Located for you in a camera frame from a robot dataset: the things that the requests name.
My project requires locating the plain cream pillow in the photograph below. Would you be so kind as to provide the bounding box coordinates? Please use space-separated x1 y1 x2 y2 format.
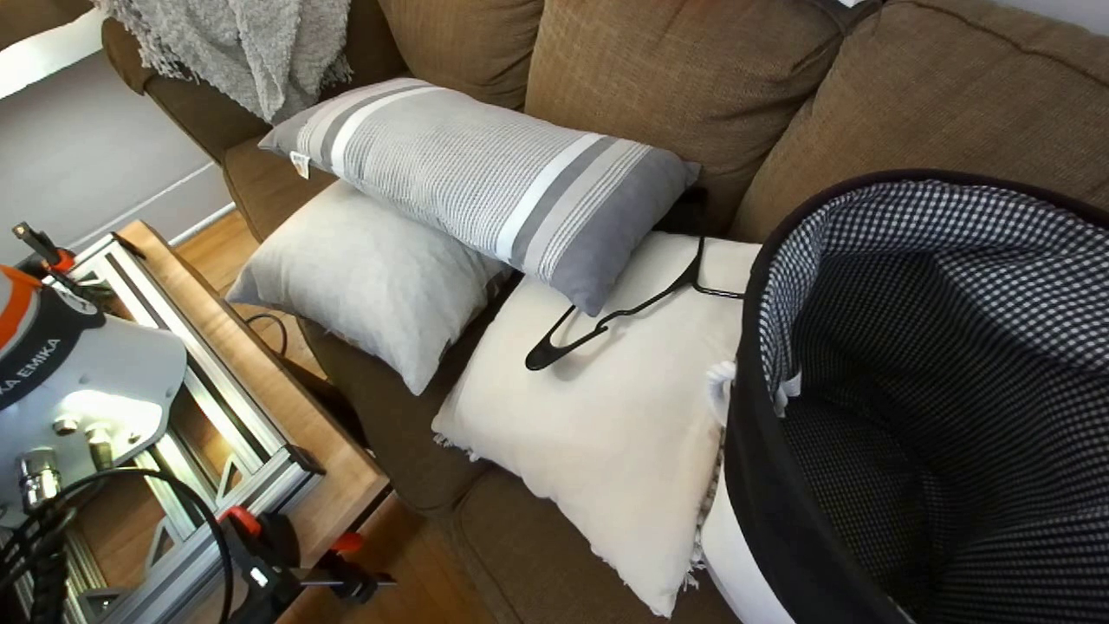
225 182 512 398
430 230 765 621

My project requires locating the grey striped pillow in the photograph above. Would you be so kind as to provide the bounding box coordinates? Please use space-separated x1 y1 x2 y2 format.
252 73 703 319

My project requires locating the brown fabric couch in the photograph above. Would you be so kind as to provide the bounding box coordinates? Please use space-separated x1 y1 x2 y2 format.
98 0 1109 624

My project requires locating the black clothes hanger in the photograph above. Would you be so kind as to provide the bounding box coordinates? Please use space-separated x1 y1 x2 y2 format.
519 230 749 375

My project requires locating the wooden table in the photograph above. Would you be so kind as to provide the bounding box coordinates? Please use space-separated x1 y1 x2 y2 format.
112 220 394 624

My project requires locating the black gingham laundry basket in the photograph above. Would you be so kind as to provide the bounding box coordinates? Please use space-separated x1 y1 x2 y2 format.
697 171 1109 624

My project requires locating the cream knitted blanket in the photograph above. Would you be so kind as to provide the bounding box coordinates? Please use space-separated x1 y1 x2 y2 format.
106 0 358 124

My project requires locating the white shelf board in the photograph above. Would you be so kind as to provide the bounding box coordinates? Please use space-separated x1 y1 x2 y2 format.
0 5 116 104

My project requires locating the black clamp red handle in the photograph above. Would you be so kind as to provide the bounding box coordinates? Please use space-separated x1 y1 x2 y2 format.
302 526 388 611
215 504 304 611
11 220 80 282

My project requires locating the aluminium frame rail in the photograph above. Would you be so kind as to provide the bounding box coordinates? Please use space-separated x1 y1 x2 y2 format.
64 230 331 624

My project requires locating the black cable bundle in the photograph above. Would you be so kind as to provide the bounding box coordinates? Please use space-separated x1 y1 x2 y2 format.
0 465 239 624

